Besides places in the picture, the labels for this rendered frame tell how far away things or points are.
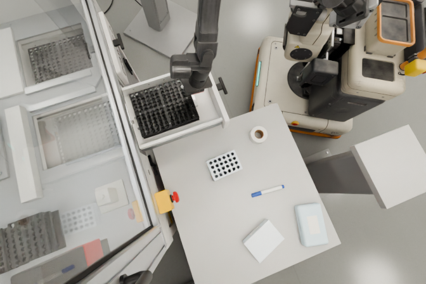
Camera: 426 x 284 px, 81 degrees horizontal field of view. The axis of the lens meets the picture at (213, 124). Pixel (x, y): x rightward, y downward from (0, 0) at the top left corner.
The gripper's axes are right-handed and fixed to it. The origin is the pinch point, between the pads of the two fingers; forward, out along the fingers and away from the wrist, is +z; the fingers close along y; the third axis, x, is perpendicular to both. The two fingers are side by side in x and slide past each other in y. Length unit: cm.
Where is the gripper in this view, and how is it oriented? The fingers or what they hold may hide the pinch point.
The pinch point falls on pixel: (192, 92)
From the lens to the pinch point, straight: 96.8
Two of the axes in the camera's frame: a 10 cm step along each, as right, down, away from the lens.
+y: 9.0, -2.8, 3.4
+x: -3.6, -9.1, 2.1
